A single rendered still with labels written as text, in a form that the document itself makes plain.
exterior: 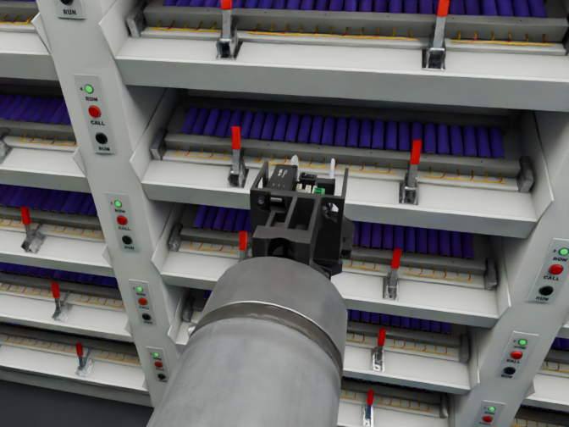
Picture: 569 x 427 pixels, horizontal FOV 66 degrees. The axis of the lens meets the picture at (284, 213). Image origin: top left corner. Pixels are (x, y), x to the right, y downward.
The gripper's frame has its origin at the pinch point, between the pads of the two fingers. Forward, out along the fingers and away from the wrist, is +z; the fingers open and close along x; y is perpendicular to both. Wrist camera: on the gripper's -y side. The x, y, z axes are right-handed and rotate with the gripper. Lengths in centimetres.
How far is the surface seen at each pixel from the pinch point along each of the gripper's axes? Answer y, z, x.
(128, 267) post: -29.7, 17.0, 36.4
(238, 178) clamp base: -8.1, 16.3, 13.6
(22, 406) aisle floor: -84, 17, 77
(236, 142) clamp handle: -3.2, 18.4, 14.2
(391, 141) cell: -4.1, 26.3, -9.2
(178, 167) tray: -9.1, 20.0, 25.0
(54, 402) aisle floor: -84, 20, 70
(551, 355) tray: -44, 24, -45
